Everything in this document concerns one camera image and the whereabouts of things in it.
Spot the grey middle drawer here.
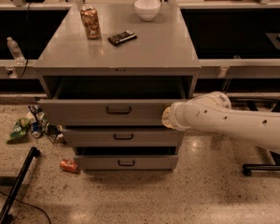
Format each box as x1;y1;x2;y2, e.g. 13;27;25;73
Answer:
63;128;184;147

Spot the green chip bag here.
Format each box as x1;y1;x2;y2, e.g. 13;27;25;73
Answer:
7;118;30;143

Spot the clear plastic water bottle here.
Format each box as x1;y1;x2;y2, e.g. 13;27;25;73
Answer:
7;37;26;65

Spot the grey drawer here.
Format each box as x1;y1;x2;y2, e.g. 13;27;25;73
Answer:
39;99;175;126
74;147;178;172
63;128;184;147

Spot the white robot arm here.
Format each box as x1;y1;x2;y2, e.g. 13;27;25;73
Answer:
161;91;280;154

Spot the grey metal drawer cabinet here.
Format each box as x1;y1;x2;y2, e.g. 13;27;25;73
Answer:
33;2;202;173

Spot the grey top drawer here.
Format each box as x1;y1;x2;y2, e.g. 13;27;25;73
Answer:
39;99;175;126

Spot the dark snack packet on floor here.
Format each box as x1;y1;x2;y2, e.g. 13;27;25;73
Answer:
27;105;65;144

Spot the black floor cable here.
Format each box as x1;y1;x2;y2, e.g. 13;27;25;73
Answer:
0;186;52;224

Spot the black wheeled stand base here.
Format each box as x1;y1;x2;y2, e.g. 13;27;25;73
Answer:
242;91;280;177

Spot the crushed orange can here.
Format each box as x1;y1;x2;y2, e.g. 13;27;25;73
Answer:
59;160;77;173

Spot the grey bottom drawer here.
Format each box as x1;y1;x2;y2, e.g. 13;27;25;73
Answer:
74;147;178;172

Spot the white ceramic bowl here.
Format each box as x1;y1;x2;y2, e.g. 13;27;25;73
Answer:
134;0;161;21

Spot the blue white can on floor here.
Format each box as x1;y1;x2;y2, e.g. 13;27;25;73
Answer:
31;121;42;138

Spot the black stand leg left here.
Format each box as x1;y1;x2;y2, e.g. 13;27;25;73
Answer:
0;147;40;224

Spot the dark snack bar packet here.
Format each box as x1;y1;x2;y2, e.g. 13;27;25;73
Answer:
108;31;137;46

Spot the gold patterned drink can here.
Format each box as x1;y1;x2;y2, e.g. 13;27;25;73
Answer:
80;5;101;39

